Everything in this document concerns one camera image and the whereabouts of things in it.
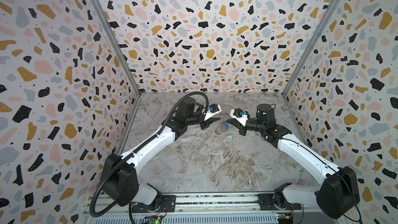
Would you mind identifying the black corrugated cable conduit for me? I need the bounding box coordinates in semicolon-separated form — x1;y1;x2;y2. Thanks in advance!
89;91;209;218

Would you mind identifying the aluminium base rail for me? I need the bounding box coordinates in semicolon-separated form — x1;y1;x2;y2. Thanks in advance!
81;191;331;224

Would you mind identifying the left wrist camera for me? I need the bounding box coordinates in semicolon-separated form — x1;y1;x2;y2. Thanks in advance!
204;104;222;121

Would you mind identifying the circuit board with wires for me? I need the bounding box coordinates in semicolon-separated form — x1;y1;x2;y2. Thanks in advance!
143;213;167;224

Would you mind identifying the aluminium corner post left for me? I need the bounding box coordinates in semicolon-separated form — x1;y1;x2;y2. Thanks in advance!
89;0;141;97

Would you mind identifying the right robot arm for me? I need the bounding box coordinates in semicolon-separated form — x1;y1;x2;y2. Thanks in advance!
227;104;360;219

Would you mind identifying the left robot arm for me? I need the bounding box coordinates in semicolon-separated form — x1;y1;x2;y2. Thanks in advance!
89;92;222;217

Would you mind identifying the aluminium corner post right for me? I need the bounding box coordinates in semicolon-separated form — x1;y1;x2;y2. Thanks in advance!
283;0;341;99

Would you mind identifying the aluminium corner post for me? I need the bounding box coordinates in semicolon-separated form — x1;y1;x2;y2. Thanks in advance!
89;0;141;97
283;0;341;99

